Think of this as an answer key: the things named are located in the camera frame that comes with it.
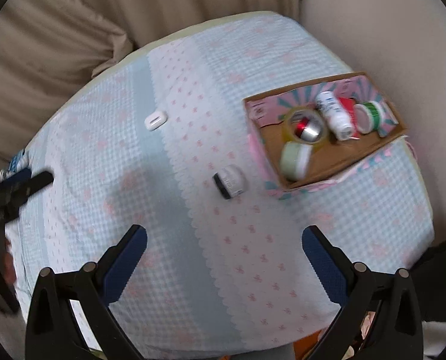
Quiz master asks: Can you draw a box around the small black white jar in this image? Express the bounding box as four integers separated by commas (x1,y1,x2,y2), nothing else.
212,164,247,200

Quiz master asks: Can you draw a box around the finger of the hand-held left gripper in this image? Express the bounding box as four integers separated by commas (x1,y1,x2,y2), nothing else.
4,170,55,204

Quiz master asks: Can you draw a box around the pale green mattress sheet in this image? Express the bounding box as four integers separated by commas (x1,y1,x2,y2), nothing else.
18,10,435,241

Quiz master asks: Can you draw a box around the clear yellowish tape roll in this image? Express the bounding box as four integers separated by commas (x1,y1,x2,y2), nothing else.
282,107,331,147

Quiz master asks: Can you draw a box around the light blue checked blanket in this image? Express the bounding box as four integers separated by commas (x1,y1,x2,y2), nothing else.
4,12,436,360

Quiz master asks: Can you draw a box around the white earbuds case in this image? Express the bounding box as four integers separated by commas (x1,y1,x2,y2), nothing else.
144,110,168,131

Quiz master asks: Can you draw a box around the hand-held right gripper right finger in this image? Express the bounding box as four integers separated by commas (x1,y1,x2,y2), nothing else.
301,225,423,360

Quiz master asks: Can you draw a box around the white plastic bottle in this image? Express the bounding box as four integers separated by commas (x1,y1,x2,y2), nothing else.
314,91,353,142

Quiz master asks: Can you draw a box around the pink patterned cardboard box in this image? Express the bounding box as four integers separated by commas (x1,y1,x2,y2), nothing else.
243,72,412,200

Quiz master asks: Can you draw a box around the red carton box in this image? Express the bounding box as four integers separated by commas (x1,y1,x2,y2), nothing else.
337,97,359,121

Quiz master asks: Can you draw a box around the pale green jar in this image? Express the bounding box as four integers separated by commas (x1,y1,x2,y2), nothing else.
280,141,314,181

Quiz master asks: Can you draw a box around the silver red cylinder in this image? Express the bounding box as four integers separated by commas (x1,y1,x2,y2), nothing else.
295,118,322,142

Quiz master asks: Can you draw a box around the green striped white jar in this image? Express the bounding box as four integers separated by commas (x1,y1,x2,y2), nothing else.
353,101,385,135

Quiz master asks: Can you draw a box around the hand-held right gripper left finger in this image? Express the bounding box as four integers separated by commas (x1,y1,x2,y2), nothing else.
25,224,160,360

